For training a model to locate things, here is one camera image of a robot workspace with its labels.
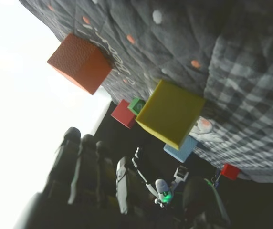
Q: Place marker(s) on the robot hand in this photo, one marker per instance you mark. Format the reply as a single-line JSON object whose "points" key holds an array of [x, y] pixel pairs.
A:
{"points": [[88, 181]]}

